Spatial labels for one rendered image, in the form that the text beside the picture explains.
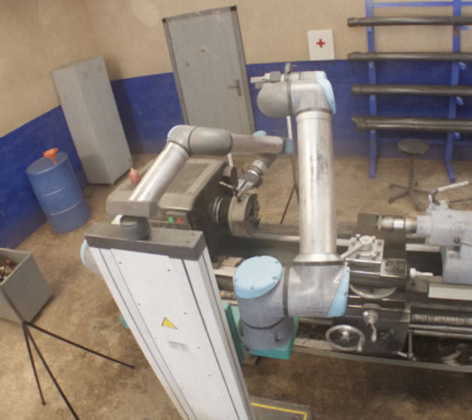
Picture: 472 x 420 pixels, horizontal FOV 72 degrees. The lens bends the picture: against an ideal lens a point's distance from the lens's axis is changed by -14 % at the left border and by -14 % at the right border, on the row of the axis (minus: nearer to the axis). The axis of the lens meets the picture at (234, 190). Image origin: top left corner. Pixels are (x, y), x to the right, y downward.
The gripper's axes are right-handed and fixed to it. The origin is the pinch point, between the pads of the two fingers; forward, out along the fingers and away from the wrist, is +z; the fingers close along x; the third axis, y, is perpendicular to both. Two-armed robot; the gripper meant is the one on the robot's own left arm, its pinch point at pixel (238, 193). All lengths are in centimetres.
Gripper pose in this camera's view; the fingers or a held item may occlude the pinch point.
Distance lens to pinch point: 202.5
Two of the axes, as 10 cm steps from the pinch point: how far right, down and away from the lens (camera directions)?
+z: -5.9, 7.2, -3.6
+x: 7.5, 3.3, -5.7
